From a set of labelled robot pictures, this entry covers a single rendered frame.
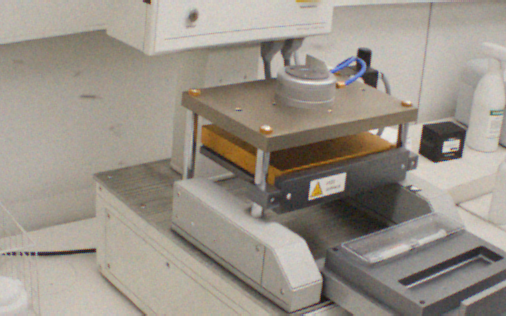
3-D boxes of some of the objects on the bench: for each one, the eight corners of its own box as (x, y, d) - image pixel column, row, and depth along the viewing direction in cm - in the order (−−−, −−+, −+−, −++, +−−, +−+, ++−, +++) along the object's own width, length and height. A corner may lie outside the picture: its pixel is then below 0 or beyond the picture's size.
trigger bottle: (459, 144, 202) (474, 42, 193) (476, 137, 208) (491, 39, 198) (488, 156, 197) (506, 53, 187) (504, 149, 202) (522, 49, 193)
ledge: (239, 183, 182) (241, 162, 181) (486, 123, 233) (489, 108, 231) (340, 245, 161) (344, 222, 159) (572, 162, 211) (575, 146, 210)
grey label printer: (450, 120, 217) (459, 56, 211) (500, 113, 228) (509, 53, 221) (518, 157, 199) (530, 88, 192) (566, 146, 209) (579, 82, 202)
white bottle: (507, 227, 173) (522, 162, 168) (485, 222, 175) (499, 156, 169) (510, 217, 177) (524, 154, 172) (488, 212, 179) (501, 148, 174)
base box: (96, 274, 143) (95, 178, 136) (274, 228, 165) (284, 140, 159) (308, 457, 105) (328, 352, 98) (490, 363, 127) (517, 267, 121)
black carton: (417, 153, 194) (422, 123, 192) (445, 148, 199) (450, 120, 196) (434, 163, 190) (439, 133, 187) (462, 158, 194) (467, 129, 192)
